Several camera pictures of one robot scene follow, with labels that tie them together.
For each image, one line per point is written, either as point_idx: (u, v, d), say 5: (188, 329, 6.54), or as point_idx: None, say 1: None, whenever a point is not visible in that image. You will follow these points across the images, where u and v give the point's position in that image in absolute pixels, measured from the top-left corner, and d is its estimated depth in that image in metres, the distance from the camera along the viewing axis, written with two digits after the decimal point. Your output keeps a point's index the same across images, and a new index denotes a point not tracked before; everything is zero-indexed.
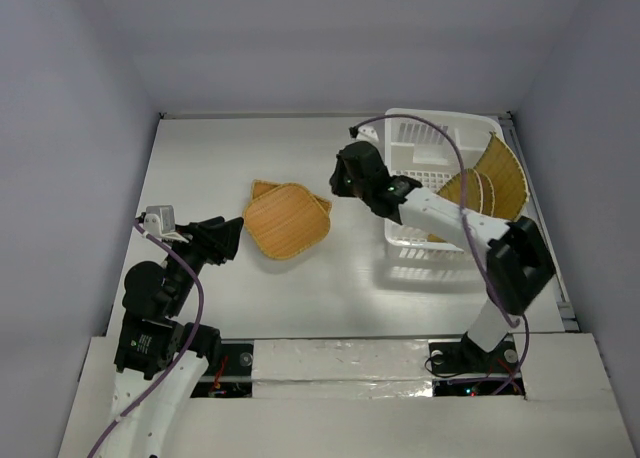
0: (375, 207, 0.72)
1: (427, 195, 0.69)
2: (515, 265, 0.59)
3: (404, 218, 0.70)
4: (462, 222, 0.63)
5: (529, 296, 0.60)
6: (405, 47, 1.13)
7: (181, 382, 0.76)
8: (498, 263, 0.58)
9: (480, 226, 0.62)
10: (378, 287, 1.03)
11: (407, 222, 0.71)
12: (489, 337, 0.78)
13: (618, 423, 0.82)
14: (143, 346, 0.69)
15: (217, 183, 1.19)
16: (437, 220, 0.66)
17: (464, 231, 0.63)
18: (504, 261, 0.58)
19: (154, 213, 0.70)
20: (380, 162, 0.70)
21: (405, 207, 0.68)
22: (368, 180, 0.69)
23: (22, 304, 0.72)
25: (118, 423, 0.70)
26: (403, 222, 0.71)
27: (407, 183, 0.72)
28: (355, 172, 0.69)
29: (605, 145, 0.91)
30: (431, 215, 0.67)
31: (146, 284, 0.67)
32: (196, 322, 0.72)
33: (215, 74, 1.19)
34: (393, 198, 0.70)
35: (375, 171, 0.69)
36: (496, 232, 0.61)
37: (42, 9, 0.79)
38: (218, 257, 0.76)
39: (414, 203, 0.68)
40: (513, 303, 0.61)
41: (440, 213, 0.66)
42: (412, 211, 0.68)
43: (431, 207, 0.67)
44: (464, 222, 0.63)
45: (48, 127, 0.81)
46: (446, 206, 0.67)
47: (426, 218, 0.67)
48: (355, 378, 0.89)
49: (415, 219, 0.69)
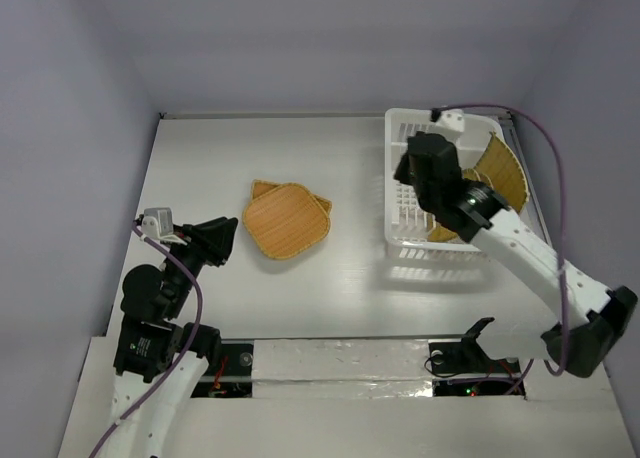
0: (438, 217, 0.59)
1: (517, 224, 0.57)
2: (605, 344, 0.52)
3: (474, 239, 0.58)
4: (561, 278, 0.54)
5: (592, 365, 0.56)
6: (404, 47, 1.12)
7: (182, 383, 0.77)
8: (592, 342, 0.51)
9: (579, 289, 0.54)
10: (378, 287, 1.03)
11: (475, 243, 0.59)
12: (496, 348, 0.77)
13: (618, 424, 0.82)
14: (142, 349, 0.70)
15: (217, 183, 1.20)
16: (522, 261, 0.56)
17: (562, 288, 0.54)
18: (601, 341, 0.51)
19: (151, 216, 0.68)
20: (455, 162, 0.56)
21: (488, 232, 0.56)
22: (440, 184, 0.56)
23: (22, 305, 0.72)
25: (118, 426, 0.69)
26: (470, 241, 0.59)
27: (484, 191, 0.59)
28: (424, 172, 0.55)
29: (605, 143, 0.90)
30: (519, 252, 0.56)
31: (145, 287, 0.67)
32: (196, 324, 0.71)
33: (215, 75, 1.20)
34: (468, 210, 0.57)
35: (448, 174, 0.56)
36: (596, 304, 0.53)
37: (42, 11, 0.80)
38: (215, 258, 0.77)
39: (501, 232, 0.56)
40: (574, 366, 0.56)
41: (530, 255, 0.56)
42: (496, 242, 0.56)
43: (521, 246, 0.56)
44: (563, 281, 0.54)
45: (49, 129, 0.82)
46: (538, 248, 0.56)
47: (507, 252, 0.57)
48: (355, 378, 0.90)
49: (492, 248, 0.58)
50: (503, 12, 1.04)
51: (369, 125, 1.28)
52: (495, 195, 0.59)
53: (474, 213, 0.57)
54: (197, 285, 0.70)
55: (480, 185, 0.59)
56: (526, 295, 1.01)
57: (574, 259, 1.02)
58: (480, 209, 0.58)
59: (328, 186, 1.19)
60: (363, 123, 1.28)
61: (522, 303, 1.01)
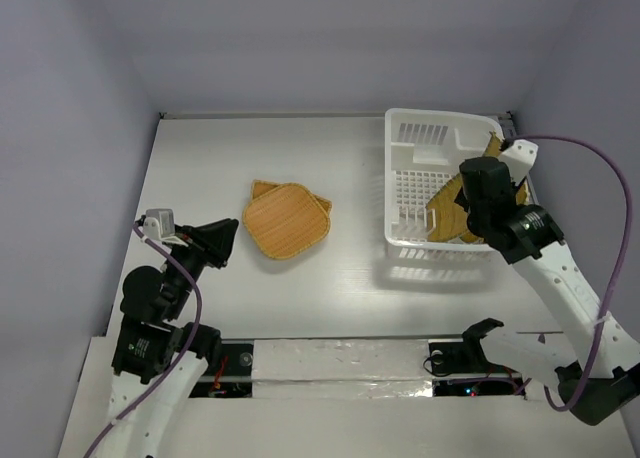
0: (487, 237, 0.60)
1: (566, 262, 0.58)
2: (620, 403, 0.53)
3: (517, 264, 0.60)
4: (596, 328, 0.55)
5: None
6: (404, 47, 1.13)
7: (180, 382, 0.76)
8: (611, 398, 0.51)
9: (612, 344, 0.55)
10: (378, 287, 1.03)
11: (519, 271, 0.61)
12: (500, 353, 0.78)
13: (618, 424, 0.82)
14: (141, 350, 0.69)
15: (217, 183, 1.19)
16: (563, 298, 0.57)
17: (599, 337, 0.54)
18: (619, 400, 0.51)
19: (154, 217, 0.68)
20: (507, 184, 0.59)
21: (534, 262, 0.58)
22: (488, 202, 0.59)
23: (22, 305, 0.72)
25: (113, 426, 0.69)
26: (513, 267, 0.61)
27: (539, 217, 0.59)
28: (475, 190, 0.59)
29: (605, 143, 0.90)
30: (561, 289, 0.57)
31: (145, 289, 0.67)
32: (196, 325, 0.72)
33: (215, 75, 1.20)
34: (516, 231, 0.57)
35: (498, 193, 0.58)
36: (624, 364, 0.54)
37: (42, 10, 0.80)
38: (215, 261, 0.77)
39: (548, 265, 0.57)
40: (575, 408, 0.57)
41: (572, 296, 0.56)
42: (540, 273, 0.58)
43: (566, 285, 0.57)
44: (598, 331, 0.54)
45: (48, 128, 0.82)
46: (582, 291, 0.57)
47: (550, 287, 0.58)
48: (355, 378, 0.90)
49: (534, 278, 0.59)
50: (503, 12, 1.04)
51: (369, 125, 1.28)
52: (552, 223, 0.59)
53: (522, 234, 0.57)
54: (197, 288, 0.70)
55: (536, 211, 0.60)
56: (526, 295, 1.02)
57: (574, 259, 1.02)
58: (530, 233, 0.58)
59: (328, 187, 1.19)
60: (363, 123, 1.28)
61: (522, 303, 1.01)
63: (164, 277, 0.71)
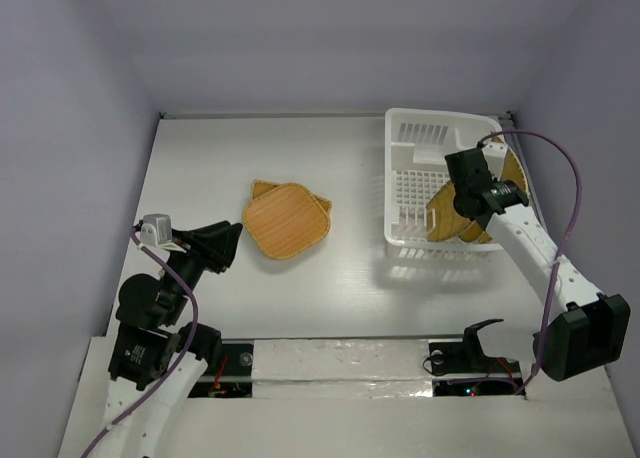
0: (466, 208, 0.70)
1: (526, 217, 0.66)
2: (582, 338, 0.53)
3: (489, 225, 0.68)
4: (552, 267, 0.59)
5: (574, 367, 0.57)
6: (404, 47, 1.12)
7: (179, 383, 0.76)
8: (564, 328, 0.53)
9: (568, 283, 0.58)
10: (378, 287, 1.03)
11: (492, 233, 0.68)
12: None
13: (618, 424, 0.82)
14: (137, 357, 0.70)
15: (217, 183, 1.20)
16: (524, 247, 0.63)
17: (550, 276, 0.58)
18: (575, 329, 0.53)
19: (150, 224, 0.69)
20: (481, 164, 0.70)
21: (499, 216, 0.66)
22: (464, 178, 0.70)
23: (22, 305, 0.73)
25: (109, 431, 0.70)
26: (487, 229, 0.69)
27: (511, 191, 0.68)
28: (455, 169, 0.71)
29: (605, 142, 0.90)
30: (522, 238, 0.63)
31: (142, 299, 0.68)
32: (191, 335, 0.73)
33: (215, 75, 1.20)
34: (487, 198, 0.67)
35: (474, 170, 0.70)
36: (583, 302, 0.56)
37: (42, 11, 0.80)
38: (216, 265, 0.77)
39: (510, 219, 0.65)
40: (553, 363, 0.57)
41: (531, 242, 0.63)
42: (503, 226, 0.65)
43: (525, 233, 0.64)
44: (553, 269, 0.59)
45: (48, 128, 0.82)
46: (541, 240, 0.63)
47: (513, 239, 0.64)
48: (355, 378, 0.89)
49: (501, 233, 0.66)
50: (503, 12, 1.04)
51: (369, 125, 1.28)
52: (520, 194, 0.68)
53: (492, 199, 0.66)
54: (193, 296, 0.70)
55: (508, 185, 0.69)
56: (525, 295, 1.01)
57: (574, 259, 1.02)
58: (500, 199, 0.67)
59: (328, 186, 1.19)
60: (363, 123, 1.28)
61: (522, 303, 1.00)
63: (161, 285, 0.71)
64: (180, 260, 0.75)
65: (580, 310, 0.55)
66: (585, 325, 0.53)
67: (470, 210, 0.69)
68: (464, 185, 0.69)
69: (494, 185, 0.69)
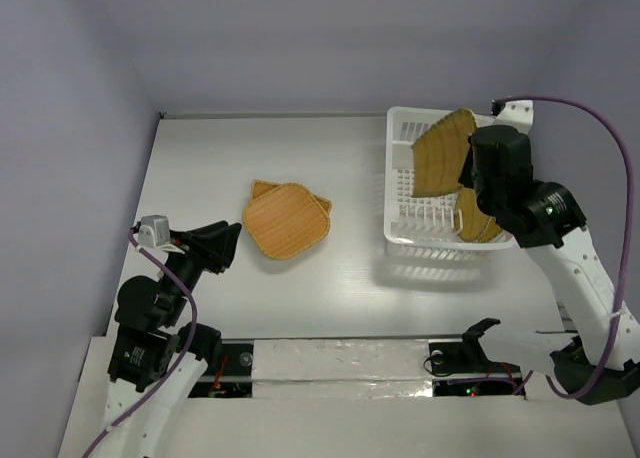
0: (501, 218, 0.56)
1: (585, 250, 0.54)
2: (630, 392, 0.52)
3: (533, 249, 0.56)
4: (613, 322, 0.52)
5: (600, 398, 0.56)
6: (404, 46, 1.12)
7: (179, 383, 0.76)
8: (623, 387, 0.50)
9: (625, 338, 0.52)
10: (378, 286, 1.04)
11: (533, 256, 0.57)
12: (491, 342, 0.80)
13: (618, 423, 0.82)
14: (136, 358, 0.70)
15: (217, 183, 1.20)
16: (582, 289, 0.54)
17: (611, 328, 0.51)
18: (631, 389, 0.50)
19: (147, 225, 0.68)
20: (526, 158, 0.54)
21: (552, 249, 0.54)
22: (504, 181, 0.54)
23: (22, 306, 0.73)
25: (109, 432, 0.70)
26: (528, 251, 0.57)
27: (559, 199, 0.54)
28: (491, 166, 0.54)
29: (605, 142, 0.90)
30: (579, 280, 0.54)
31: (141, 300, 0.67)
32: (190, 336, 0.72)
33: (215, 75, 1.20)
34: (534, 215, 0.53)
35: (517, 171, 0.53)
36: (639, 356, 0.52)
37: (42, 12, 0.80)
38: (215, 266, 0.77)
39: (567, 255, 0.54)
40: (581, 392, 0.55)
41: (590, 284, 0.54)
42: (558, 263, 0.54)
43: (584, 272, 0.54)
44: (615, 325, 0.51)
45: (49, 130, 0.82)
46: (599, 282, 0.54)
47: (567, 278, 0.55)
48: (355, 378, 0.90)
49: (550, 264, 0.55)
50: (503, 12, 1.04)
51: (370, 125, 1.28)
52: (573, 206, 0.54)
53: (540, 218, 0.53)
54: (193, 299, 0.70)
55: (557, 190, 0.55)
56: (526, 296, 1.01)
57: None
58: (552, 219, 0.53)
59: (328, 186, 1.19)
60: (363, 123, 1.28)
61: (522, 303, 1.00)
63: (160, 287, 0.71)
64: (178, 262, 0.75)
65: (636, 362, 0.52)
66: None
67: (508, 222, 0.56)
68: (506, 191, 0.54)
69: (539, 190, 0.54)
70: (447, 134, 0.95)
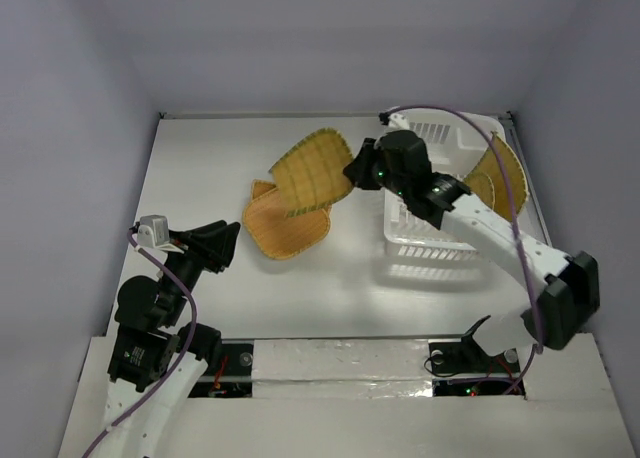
0: (412, 206, 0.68)
1: (478, 205, 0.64)
2: (569, 307, 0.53)
3: (444, 225, 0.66)
4: (517, 248, 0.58)
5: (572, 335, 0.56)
6: (404, 46, 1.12)
7: (179, 383, 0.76)
8: (555, 303, 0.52)
9: (537, 257, 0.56)
10: (377, 286, 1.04)
11: (448, 231, 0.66)
12: (488, 338, 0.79)
13: (618, 423, 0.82)
14: (136, 358, 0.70)
15: (217, 183, 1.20)
16: (487, 236, 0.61)
17: (519, 257, 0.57)
18: (563, 302, 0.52)
19: (147, 225, 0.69)
20: (425, 157, 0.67)
21: (450, 215, 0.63)
22: (409, 175, 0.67)
23: (22, 305, 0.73)
25: (108, 432, 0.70)
26: (443, 229, 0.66)
27: (452, 184, 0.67)
28: (396, 163, 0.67)
29: (605, 142, 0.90)
30: (480, 228, 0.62)
31: (141, 300, 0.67)
32: (190, 335, 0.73)
33: (215, 75, 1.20)
34: (434, 198, 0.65)
35: (418, 166, 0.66)
36: (557, 269, 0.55)
37: (41, 12, 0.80)
38: (215, 265, 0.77)
39: (462, 213, 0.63)
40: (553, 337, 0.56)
41: (491, 229, 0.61)
42: (458, 222, 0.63)
43: (482, 220, 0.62)
44: (519, 249, 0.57)
45: (49, 130, 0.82)
46: (498, 224, 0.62)
47: (473, 232, 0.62)
48: (355, 378, 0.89)
49: (458, 229, 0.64)
50: (503, 12, 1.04)
51: (369, 125, 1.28)
52: (461, 185, 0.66)
53: (437, 199, 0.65)
54: (192, 298, 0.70)
55: (449, 179, 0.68)
56: (527, 296, 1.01)
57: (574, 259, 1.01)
58: (446, 197, 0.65)
59: None
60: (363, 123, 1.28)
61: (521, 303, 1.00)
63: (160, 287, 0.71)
64: (178, 261, 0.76)
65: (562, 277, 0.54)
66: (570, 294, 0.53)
67: (419, 209, 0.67)
68: (409, 184, 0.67)
69: (436, 179, 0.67)
70: (308, 152, 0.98)
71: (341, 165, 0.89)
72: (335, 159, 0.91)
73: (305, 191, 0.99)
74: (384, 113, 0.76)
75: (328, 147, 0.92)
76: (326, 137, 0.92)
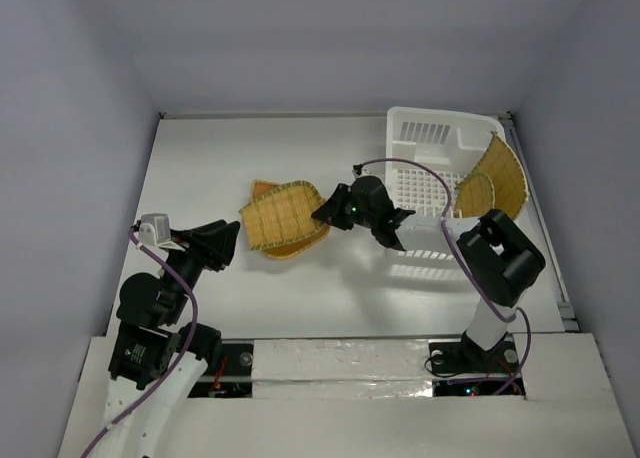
0: (378, 235, 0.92)
1: (417, 216, 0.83)
2: (488, 252, 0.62)
3: (405, 242, 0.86)
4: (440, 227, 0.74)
5: (517, 285, 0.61)
6: (404, 46, 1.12)
7: (179, 383, 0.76)
8: (470, 250, 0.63)
9: (455, 226, 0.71)
10: (377, 285, 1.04)
11: (407, 244, 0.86)
12: (488, 336, 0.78)
13: (618, 424, 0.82)
14: (137, 356, 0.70)
15: (216, 183, 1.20)
16: (424, 232, 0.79)
17: (443, 232, 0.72)
18: (472, 246, 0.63)
19: (148, 223, 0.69)
20: (386, 197, 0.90)
21: (400, 231, 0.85)
22: (375, 212, 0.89)
23: (22, 305, 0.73)
25: (109, 429, 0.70)
26: (407, 246, 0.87)
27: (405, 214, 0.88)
28: (365, 203, 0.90)
29: (605, 142, 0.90)
30: (419, 229, 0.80)
31: (143, 298, 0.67)
32: (191, 334, 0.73)
33: (214, 76, 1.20)
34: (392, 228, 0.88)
35: (381, 204, 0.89)
36: (468, 226, 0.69)
37: (42, 13, 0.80)
38: (216, 263, 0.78)
39: (405, 226, 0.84)
40: (501, 292, 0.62)
41: (424, 225, 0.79)
42: (407, 233, 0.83)
43: (417, 223, 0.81)
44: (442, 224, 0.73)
45: (48, 129, 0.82)
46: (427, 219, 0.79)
47: (418, 235, 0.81)
48: (355, 378, 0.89)
49: (411, 238, 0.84)
50: (503, 11, 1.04)
51: (369, 125, 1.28)
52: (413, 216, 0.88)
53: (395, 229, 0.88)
54: (193, 296, 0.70)
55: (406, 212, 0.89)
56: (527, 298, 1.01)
57: (574, 260, 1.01)
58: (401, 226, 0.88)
59: (329, 186, 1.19)
60: (363, 123, 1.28)
61: (521, 303, 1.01)
63: (163, 286, 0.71)
64: (179, 259, 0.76)
65: (477, 233, 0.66)
66: (479, 239, 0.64)
67: (384, 237, 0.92)
68: (374, 218, 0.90)
69: (396, 214, 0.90)
70: (279, 199, 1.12)
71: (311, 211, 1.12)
72: (304, 206, 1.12)
73: (269, 228, 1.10)
74: (357, 167, 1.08)
75: (300, 197, 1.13)
76: (300, 189, 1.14)
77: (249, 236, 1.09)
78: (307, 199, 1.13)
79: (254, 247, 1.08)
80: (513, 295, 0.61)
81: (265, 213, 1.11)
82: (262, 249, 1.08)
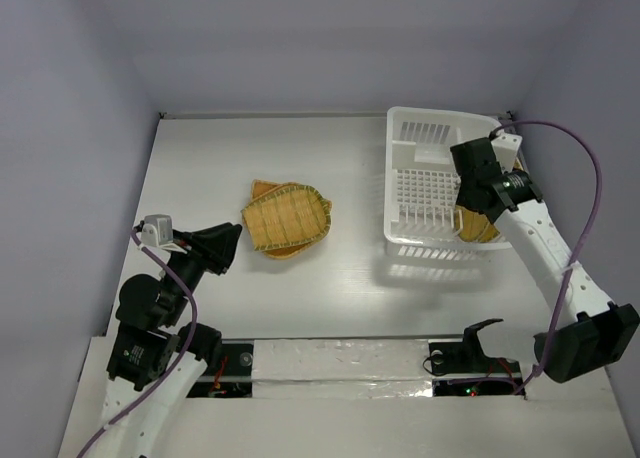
0: (474, 200, 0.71)
1: (541, 217, 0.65)
2: (587, 349, 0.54)
3: (499, 221, 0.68)
4: (564, 273, 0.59)
5: (577, 372, 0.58)
6: (404, 47, 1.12)
7: (178, 383, 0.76)
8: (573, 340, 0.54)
9: (579, 293, 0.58)
10: (377, 285, 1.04)
11: (505, 231, 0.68)
12: None
13: (618, 423, 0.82)
14: (136, 356, 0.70)
15: (216, 183, 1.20)
16: (536, 248, 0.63)
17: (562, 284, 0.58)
18: (582, 338, 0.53)
19: (151, 224, 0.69)
20: (493, 158, 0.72)
21: (511, 216, 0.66)
22: (472, 169, 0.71)
23: (22, 304, 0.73)
25: (106, 430, 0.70)
26: (501, 231, 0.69)
27: (521, 183, 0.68)
28: (463, 162, 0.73)
29: (605, 142, 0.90)
30: (534, 239, 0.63)
31: (143, 299, 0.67)
32: (190, 337, 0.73)
33: (214, 76, 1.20)
34: (498, 190, 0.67)
35: (482, 161, 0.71)
36: (594, 310, 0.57)
37: (43, 15, 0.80)
38: (216, 266, 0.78)
39: (522, 218, 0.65)
40: (556, 367, 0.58)
41: (543, 246, 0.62)
42: (515, 225, 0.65)
43: (538, 231, 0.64)
44: (566, 277, 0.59)
45: (50, 130, 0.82)
46: (554, 242, 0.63)
47: (525, 239, 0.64)
48: (355, 378, 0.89)
49: (514, 233, 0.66)
50: (503, 12, 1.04)
51: (370, 124, 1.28)
52: (531, 186, 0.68)
53: (503, 192, 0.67)
54: (193, 299, 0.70)
55: (520, 178, 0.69)
56: (528, 301, 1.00)
57: None
58: (510, 191, 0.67)
59: (329, 186, 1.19)
60: (363, 123, 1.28)
61: (521, 303, 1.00)
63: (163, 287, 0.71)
64: (180, 261, 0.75)
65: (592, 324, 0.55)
66: (594, 337, 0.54)
67: (481, 203, 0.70)
68: (472, 178, 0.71)
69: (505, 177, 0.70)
70: (282, 201, 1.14)
71: (313, 215, 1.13)
72: (305, 206, 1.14)
73: (273, 229, 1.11)
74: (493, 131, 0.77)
75: (302, 201, 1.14)
76: (302, 192, 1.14)
77: (253, 235, 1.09)
78: (310, 202, 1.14)
79: (257, 248, 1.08)
80: (565, 371, 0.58)
81: (267, 214, 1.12)
82: (265, 250, 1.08)
